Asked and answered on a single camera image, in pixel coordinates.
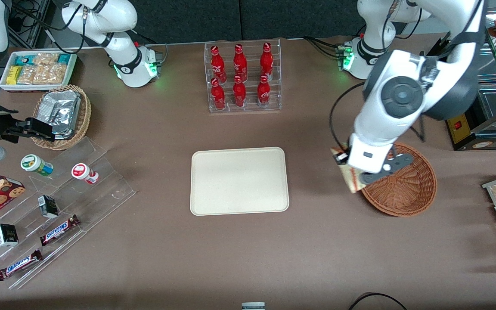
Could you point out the green lid white cup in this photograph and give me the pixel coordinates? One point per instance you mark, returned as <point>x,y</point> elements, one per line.
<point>36,164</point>

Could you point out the black food warmer machine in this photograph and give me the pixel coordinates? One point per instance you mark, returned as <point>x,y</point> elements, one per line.
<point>459,128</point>

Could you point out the triangular sandwich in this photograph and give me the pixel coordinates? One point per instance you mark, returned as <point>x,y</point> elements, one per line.
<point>351,180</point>

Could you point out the clear bag of crackers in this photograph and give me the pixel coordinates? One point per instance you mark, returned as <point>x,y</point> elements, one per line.
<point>51,74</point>
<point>45,59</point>
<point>27,74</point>

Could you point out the cream plastic tray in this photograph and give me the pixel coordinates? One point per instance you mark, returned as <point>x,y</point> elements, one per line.
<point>239,181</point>

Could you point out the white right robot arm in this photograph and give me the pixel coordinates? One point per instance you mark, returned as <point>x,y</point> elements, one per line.
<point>119,47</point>

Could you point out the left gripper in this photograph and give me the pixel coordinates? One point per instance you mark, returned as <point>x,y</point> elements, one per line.
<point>341,158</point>

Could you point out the brown snickers bar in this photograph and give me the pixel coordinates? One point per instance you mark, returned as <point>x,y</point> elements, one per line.
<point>19,265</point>
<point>58,230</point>

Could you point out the red cola bottle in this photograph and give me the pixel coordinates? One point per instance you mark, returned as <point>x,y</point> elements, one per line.
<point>267,61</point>
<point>217,64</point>
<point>218,97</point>
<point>240,63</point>
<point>239,94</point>
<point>263,94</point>

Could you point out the teal snack packet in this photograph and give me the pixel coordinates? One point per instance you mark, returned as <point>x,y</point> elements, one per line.
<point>23,60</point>
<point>64,58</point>

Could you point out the brown wicker basket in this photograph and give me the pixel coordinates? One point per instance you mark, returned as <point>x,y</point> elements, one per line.
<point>407,193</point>

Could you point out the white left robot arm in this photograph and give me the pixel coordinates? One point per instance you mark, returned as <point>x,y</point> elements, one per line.
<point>403,92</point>

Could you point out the light wicker basket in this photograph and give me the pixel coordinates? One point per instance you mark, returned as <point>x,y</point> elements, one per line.
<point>84,116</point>

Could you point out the small grey box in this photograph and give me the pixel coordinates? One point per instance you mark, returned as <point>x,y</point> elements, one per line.
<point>253,306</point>

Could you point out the small black carton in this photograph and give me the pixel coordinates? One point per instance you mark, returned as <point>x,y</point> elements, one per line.
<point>48,206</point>
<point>6,235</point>

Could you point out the clear acrylic stepped stand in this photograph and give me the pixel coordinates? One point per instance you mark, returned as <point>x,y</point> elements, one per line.
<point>101,193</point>

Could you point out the yellow snack packet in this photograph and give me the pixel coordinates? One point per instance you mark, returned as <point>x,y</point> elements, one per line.
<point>13,75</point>

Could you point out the white rectangular snack tray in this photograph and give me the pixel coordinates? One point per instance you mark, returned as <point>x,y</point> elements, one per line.
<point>37,87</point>

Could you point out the red lid white cup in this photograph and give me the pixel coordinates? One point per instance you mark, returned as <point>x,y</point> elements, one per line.
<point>83,172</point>

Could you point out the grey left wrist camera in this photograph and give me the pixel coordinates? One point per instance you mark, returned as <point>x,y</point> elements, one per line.
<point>392,165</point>

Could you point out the clear acrylic bottle rack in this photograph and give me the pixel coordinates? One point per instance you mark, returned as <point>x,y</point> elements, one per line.
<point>250,107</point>

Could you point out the silver foil packet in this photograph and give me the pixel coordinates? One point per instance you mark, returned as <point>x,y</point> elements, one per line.
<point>60,112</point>

